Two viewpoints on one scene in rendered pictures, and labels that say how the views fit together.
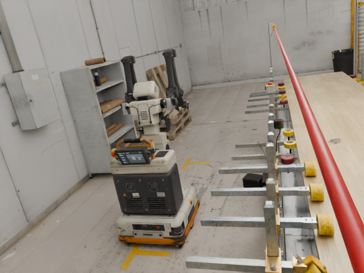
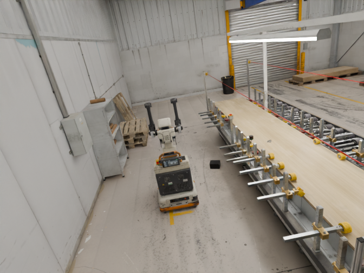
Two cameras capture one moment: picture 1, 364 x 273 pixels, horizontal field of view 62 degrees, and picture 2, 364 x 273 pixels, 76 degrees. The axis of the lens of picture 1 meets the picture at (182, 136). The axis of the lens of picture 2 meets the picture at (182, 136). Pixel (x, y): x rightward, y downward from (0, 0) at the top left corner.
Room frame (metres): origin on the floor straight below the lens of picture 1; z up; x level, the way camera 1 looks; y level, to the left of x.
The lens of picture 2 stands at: (-0.54, 1.28, 2.47)
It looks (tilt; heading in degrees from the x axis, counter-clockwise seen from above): 22 degrees down; 339
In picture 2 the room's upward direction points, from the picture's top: 10 degrees counter-clockwise
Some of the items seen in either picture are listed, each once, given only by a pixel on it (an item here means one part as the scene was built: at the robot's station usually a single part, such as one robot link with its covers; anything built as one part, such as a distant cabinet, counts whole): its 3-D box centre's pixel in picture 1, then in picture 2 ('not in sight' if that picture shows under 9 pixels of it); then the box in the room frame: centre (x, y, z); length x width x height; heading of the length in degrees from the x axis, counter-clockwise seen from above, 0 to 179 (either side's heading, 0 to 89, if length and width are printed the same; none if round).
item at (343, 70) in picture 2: not in sight; (324, 73); (6.18, -8.12, 0.23); 2.41 x 0.77 x 0.17; 73
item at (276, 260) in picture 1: (273, 263); (286, 192); (0.84, -0.23, 0.95); 0.14 x 0.06 x 0.05; 161
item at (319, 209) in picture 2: not in sight; (317, 230); (0.39, -0.08, 0.93); 0.04 x 0.04 x 0.48; 71
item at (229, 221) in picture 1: (259, 221); (270, 180); (1.07, -0.26, 0.95); 0.50 x 0.04 x 0.04; 71
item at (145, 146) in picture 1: (140, 148); (170, 157); (2.49, 0.37, 0.87); 0.23 x 0.15 x 0.11; 71
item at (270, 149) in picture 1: (273, 188); (264, 167); (1.33, -0.40, 0.94); 0.04 x 0.04 x 0.48; 71
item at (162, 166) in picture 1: (148, 176); (173, 171); (2.51, 0.36, 0.59); 0.55 x 0.34 x 0.83; 71
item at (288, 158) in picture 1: (287, 164); not in sight; (1.74, -0.63, 0.85); 0.08 x 0.08 x 0.11
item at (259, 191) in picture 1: (261, 191); (260, 168); (1.31, -0.34, 0.95); 0.50 x 0.04 x 0.04; 71
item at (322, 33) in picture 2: not in sight; (260, 37); (1.95, -0.95, 2.34); 2.40 x 0.12 x 0.08; 161
